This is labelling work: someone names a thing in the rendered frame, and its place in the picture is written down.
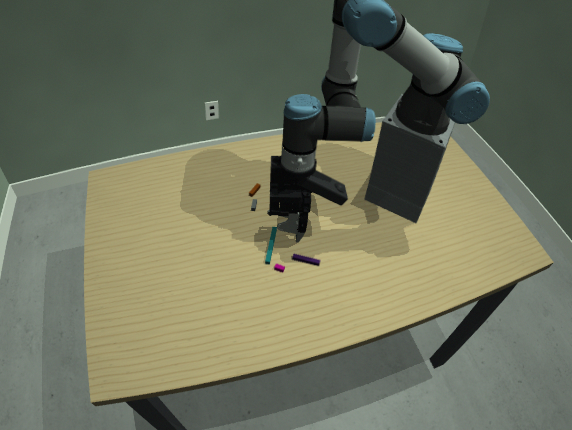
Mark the purple rod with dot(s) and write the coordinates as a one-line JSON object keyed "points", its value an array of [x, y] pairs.
{"points": [[305, 259]]}

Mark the dark teal flat bar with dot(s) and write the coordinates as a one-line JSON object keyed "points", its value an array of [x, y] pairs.
{"points": [[271, 244]]}

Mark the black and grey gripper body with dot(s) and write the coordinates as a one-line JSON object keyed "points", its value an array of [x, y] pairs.
{"points": [[283, 189]]}

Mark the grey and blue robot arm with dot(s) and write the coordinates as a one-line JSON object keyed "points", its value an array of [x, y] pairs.
{"points": [[444, 78]]}

